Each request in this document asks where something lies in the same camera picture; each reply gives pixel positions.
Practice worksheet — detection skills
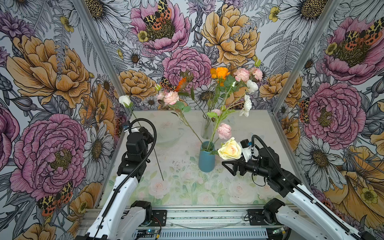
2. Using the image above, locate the white rosebud thin stem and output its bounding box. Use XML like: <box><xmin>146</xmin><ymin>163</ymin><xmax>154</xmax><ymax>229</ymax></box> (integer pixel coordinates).
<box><xmin>119</xmin><ymin>95</ymin><xmax>164</xmax><ymax>180</ymax></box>

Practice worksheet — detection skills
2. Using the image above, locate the yellow orange poppy stem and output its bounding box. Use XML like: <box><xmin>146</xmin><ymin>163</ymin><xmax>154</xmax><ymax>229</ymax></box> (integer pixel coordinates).
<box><xmin>208</xmin><ymin>67</ymin><xmax>239</xmax><ymax>111</ymax></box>

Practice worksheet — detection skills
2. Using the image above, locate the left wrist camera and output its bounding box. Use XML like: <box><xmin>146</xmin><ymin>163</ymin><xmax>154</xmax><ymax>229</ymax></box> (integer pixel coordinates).
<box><xmin>121</xmin><ymin>121</ymin><xmax>141</xmax><ymax>133</ymax></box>

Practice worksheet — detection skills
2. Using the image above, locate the small pink carnation stem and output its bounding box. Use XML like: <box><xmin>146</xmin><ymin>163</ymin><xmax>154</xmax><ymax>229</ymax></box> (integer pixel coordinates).
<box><xmin>208</xmin><ymin>109</ymin><xmax>234</xmax><ymax>144</ymax></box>

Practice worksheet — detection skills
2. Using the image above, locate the teal ceramic vase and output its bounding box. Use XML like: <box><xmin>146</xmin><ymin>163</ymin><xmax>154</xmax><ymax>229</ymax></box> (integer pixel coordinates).
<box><xmin>199</xmin><ymin>141</ymin><xmax>216</xmax><ymax>173</ymax></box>

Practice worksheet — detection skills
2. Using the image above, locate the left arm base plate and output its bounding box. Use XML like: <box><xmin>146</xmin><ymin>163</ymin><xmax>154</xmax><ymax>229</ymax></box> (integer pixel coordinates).
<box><xmin>141</xmin><ymin>210</ymin><xmax>168</xmax><ymax>227</ymax></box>

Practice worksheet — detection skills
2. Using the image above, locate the cream rose stem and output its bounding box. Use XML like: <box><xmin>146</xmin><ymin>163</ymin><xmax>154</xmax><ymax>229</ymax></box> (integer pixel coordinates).
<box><xmin>210</xmin><ymin>137</ymin><xmax>243</xmax><ymax>160</ymax></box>

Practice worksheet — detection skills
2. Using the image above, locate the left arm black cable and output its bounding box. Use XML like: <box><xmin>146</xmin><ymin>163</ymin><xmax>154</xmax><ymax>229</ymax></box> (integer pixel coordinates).
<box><xmin>92</xmin><ymin>117</ymin><xmax>158</xmax><ymax>238</ymax></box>

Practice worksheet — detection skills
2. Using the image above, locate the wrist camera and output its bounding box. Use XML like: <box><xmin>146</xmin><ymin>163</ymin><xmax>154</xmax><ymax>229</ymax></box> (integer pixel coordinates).
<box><xmin>240</xmin><ymin>139</ymin><xmax>254</xmax><ymax>163</ymax></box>
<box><xmin>121</xmin><ymin>121</ymin><xmax>141</xmax><ymax>133</ymax></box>

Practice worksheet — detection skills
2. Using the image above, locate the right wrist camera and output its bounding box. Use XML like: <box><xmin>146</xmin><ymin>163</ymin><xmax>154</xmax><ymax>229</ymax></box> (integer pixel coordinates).
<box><xmin>240</xmin><ymin>139</ymin><xmax>254</xmax><ymax>163</ymax></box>

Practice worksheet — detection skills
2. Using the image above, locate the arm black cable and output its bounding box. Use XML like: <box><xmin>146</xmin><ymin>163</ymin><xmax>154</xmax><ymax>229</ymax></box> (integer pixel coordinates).
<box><xmin>250</xmin><ymin>134</ymin><xmax>365</xmax><ymax>240</ymax></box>
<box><xmin>92</xmin><ymin>117</ymin><xmax>158</xmax><ymax>238</ymax></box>

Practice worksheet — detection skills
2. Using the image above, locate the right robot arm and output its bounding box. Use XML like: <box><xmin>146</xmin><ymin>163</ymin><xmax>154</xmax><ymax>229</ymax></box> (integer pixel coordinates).
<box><xmin>222</xmin><ymin>147</ymin><xmax>375</xmax><ymax>240</ymax></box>

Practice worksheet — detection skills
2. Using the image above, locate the white daisy flower stem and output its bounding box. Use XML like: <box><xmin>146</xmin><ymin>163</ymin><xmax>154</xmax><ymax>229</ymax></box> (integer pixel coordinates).
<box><xmin>207</xmin><ymin>83</ymin><xmax>253</xmax><ymax>142</ymax></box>

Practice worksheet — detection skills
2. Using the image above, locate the aluminium front rail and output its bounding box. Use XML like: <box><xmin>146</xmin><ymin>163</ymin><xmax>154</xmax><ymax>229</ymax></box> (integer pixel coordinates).
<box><xmin>80</xmin><ymin>205</ymin><xmax>337</xmax><ymax>230</ymax></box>

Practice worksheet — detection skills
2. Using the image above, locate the large pink peony stem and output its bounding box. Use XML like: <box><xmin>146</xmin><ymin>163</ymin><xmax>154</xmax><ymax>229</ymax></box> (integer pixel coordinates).
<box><xmin>234</xmin><ymin>57</ymin><xmax>263</xmax><ymax>93</ymax></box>

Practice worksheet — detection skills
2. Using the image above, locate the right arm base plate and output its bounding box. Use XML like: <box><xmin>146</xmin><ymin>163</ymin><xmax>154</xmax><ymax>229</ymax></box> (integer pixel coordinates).
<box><xmin>243</xmin><ymin>209</ymin><xmax>283</xmax><ymax>226</ymax></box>

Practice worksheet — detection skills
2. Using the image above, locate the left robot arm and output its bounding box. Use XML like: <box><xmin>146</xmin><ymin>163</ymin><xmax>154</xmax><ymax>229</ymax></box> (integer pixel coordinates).
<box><xmin>75</xmin><ymin>126</ymin><xmax>157</xmax><ymax>240</ymax></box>

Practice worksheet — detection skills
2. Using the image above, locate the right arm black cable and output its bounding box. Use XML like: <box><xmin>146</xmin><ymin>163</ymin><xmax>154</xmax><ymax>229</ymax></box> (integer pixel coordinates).
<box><xmin>250</xmin><ymin>134</ymin><xmax>365</xmax><ymax>240</ymax></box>

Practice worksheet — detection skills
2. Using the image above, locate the clear ribbed glass vase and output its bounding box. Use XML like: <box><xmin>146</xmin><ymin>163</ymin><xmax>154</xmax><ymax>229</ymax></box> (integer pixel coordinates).
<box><xmin>201</xmin><ymin>117</ymin><xmax>215</xmax><ymax>140</ymax></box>

